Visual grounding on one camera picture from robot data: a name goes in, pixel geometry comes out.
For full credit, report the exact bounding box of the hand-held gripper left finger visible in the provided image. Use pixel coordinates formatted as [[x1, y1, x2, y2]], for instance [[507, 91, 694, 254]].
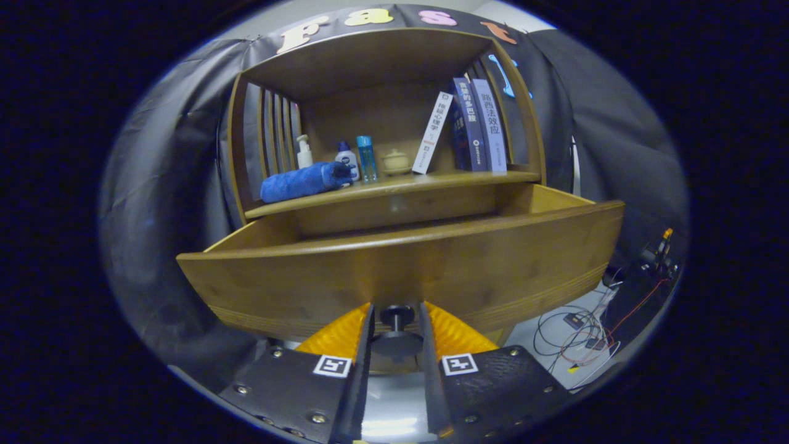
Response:
[[219, 302, 375, 444]]

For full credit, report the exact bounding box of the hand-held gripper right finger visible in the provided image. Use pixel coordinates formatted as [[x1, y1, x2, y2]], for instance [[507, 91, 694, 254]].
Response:
[[419, 301, 571, 440]]

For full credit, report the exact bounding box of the wooden drawer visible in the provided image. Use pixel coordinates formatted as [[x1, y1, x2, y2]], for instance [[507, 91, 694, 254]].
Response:
[[176, 183, 625, 364]]

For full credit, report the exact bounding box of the wooden countertop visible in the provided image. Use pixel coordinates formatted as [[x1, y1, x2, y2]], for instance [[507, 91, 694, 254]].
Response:
[[245, 171, 542, 220]]

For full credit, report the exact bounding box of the wooden cabinet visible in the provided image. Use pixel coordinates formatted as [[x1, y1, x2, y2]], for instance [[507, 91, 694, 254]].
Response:
[[217, 26, 548, 226]]

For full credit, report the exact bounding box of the folded blue towel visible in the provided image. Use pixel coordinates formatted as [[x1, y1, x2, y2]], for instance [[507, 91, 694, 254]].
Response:
[[260, 162, 358, 204]]

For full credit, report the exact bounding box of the white lotion bottle blue cap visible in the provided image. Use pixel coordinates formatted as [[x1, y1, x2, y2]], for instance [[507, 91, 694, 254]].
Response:
[[335, 141, 360, 181]]

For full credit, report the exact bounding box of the beige lidded teacup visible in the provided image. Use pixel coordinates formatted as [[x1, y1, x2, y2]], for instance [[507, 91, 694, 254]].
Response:
[[380, 149, 412, 176]]

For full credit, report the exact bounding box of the clear blue bottle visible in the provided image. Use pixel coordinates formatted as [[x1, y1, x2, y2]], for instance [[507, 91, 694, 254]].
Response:
[[356, 136, 378, 183]]

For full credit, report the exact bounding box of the white book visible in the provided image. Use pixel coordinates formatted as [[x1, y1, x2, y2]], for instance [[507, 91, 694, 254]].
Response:
[[411, 91, 454, 175]]

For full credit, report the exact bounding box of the dark blue book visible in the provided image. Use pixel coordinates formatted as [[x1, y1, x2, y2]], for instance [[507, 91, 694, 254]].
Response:
[[449, 77, 489, 173]]

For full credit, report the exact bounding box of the pale purple book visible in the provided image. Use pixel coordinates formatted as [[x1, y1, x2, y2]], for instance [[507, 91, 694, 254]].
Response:
[[472, 78, 509, 173]]

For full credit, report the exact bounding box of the black backdrop cloth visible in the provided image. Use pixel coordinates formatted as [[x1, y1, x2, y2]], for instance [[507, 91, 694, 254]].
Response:
[[99, 3, 688, 371]]

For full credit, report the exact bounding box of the tangle of floor cables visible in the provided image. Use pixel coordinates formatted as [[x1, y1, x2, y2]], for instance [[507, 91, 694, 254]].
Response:
[[533, 281, 623, 392]]

